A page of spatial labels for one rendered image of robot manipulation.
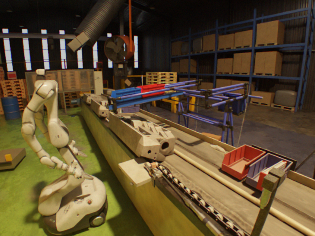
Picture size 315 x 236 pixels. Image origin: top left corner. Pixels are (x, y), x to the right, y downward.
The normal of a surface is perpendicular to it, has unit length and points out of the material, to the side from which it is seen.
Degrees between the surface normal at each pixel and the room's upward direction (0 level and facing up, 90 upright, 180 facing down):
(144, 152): 90
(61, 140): 89
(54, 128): 89
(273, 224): 0
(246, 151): 88
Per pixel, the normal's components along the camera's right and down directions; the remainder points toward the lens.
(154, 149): 0.52, 0.22
